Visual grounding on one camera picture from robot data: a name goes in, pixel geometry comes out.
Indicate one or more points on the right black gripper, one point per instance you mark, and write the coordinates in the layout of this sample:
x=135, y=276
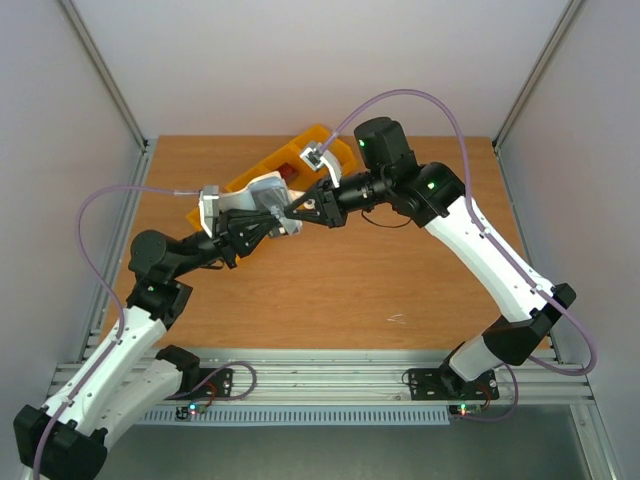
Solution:
x=336, y=203

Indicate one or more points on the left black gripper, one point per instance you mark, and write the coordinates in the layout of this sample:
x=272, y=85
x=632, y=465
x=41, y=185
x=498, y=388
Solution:
x=233, y=235

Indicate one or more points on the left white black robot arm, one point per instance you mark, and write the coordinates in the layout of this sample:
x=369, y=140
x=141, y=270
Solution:
x=70, y=435

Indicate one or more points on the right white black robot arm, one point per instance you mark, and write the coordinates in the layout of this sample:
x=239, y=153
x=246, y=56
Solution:
x=434, y=198

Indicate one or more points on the red card in bin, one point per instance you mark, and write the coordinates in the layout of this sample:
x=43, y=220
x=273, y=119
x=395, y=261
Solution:
x=288, y=172

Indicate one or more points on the left small circuit board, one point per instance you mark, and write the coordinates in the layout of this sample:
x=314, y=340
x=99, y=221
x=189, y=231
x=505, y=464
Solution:
x=189, y=412

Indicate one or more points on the small circuit board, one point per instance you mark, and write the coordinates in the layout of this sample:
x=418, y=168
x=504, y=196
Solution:
x=465, y=410
x=189, y=412

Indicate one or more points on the right small circuit board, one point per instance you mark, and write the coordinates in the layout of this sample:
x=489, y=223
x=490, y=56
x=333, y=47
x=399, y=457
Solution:
x=465, y=410

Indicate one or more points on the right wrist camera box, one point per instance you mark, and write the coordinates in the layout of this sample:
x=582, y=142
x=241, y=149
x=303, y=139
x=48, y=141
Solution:
x=317, y=159

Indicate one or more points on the aluminium front rail frame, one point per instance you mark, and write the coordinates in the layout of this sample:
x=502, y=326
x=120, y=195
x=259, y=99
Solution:
x=350, y=377

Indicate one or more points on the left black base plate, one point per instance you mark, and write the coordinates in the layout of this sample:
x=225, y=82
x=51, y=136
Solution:
x=206, y=383

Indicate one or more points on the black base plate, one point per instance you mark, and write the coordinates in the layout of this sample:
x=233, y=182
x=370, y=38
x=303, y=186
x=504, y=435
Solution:
x=206, y=383
x=433, y=384

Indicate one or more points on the grey slotted cable duct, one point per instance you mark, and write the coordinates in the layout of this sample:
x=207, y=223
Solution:
x=275, y=416

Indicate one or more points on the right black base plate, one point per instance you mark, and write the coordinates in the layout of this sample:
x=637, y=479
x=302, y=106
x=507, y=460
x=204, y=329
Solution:
x=433, y=384

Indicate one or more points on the left aluminium corner post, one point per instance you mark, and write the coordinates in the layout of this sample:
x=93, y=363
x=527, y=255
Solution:
x=88, y=44

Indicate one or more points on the aluminium corner post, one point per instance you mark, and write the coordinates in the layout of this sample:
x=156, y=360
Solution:
x=551, y=47
x=88, y=44

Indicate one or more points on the right aluminium corner post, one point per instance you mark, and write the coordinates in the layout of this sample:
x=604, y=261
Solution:
x=551, y=47

